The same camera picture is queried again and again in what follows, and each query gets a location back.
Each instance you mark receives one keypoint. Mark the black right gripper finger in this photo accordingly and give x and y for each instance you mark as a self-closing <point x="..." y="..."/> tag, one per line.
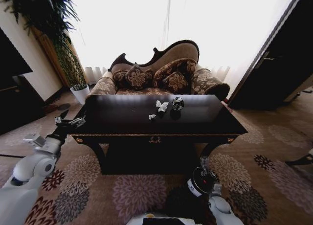
<point x="204" y="162"/>

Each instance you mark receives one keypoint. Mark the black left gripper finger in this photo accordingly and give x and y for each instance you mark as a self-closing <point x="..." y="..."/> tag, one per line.
<point x="77" y="121"/>
<point x="62" y="116"/>

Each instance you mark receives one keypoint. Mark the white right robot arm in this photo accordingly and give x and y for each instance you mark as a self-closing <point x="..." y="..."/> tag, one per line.
<point x="221" y="206"/>

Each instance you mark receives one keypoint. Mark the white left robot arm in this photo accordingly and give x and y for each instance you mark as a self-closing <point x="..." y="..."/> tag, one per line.
<point x="27" y="176"/>

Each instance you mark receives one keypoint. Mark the white plant pot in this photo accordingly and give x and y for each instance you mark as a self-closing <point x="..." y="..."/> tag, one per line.
<point x="81" y="95"/>

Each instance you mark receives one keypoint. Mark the dark low cabinet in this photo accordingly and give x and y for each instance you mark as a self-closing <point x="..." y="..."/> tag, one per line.
<point x="17" y="105"/>

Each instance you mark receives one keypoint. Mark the dark wooden table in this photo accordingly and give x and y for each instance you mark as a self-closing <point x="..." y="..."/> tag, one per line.
<point x="137" y="127"/>

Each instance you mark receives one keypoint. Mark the white robot front shell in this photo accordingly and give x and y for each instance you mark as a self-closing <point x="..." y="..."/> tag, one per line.
<point x="159" y="220"/>

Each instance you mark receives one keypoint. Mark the crushed black white can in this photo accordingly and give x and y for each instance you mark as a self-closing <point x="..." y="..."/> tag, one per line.
<point x="177" y="103"/>

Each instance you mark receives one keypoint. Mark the small crumpled white tissue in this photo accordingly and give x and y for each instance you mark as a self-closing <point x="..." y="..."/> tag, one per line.
<point x="152" y="117"/>

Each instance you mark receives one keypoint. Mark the large crumpled white tissue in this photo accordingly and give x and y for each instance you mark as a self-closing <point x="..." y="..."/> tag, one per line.
<point x="162" y="105"/>

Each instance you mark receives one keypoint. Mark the square floral pillow with point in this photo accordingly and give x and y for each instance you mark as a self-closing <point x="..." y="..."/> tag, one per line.
<point x="137" y="77"/>

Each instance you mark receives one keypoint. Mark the small square floral pillow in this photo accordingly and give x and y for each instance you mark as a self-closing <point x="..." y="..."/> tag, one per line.
<point x="176" y="82"/>

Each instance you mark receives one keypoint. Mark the tall green leafy plant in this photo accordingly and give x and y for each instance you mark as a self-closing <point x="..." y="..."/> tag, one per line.
<point x="56" y="22"/>

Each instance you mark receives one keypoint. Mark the dark furniture leg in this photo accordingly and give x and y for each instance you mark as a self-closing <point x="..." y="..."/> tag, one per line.
<point x="299" y="159"/>

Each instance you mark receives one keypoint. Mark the large floral bolster cushion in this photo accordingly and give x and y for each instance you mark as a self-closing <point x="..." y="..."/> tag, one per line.
<point x="176" y="67"/>

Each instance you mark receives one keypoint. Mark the brown floral carved sofa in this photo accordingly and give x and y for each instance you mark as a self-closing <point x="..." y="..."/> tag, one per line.
<point x="171" y="53"/>

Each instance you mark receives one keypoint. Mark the white sheer curtain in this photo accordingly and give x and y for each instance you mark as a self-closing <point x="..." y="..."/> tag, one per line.
<point x="137" y="24"/>

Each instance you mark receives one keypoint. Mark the dark wooden door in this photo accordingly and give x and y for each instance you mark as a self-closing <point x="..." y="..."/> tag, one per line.
<point x="278" y="63"/>

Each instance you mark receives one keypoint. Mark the black wall television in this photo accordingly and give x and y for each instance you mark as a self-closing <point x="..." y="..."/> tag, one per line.
<point x="9" y="56"/>

